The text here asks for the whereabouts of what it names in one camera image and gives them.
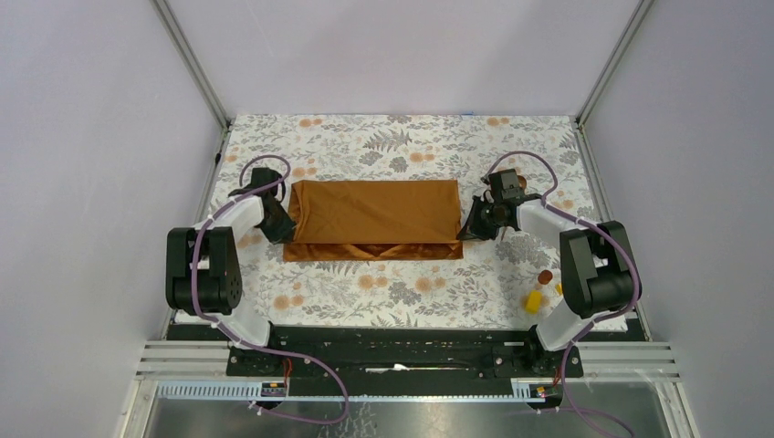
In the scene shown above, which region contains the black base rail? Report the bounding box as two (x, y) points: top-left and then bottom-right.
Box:
(226, 326), (584, 398)

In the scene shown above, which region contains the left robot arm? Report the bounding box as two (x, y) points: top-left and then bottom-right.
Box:
(165, 167), (296, 375)

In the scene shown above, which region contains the orange cloth napkin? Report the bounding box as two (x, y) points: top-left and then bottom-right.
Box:
(283, 180), (464, 262)

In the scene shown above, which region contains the brown round disc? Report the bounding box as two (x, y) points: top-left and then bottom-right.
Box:
(537, 269), (553, 286)

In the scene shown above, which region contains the floral tablecloth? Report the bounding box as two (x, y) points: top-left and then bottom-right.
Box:
(209, 115), (600, 329)

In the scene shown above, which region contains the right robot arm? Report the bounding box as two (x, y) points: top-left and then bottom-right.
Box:
(457, 170), (642, 376)

